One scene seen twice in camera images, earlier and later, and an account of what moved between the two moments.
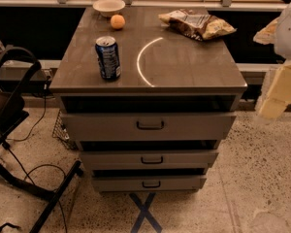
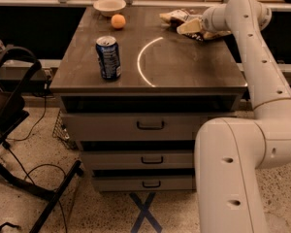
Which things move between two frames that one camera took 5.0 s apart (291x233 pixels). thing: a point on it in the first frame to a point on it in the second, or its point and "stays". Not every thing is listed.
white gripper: [290, 33] to [208, 18]
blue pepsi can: [109, 57] stays
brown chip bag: [196, 23] stays
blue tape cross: [145, 213] stays
